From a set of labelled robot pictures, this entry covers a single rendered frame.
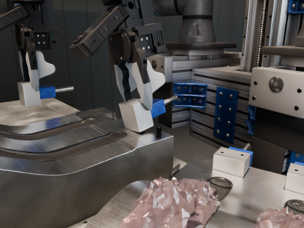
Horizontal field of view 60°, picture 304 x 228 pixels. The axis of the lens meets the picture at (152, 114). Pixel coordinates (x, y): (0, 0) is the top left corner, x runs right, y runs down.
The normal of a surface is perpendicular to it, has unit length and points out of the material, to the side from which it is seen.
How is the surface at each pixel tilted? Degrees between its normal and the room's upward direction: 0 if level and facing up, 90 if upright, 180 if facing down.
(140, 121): 82
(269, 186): 0
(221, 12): 90
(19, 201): 90
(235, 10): 90
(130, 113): 99
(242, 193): 0
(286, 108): 90
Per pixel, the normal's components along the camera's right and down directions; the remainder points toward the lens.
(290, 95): -0.85, 0.15
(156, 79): 0.58, -0.09
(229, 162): -0.55, 0.24
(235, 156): 0.00, -0.96
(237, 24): 0.52, 0.25
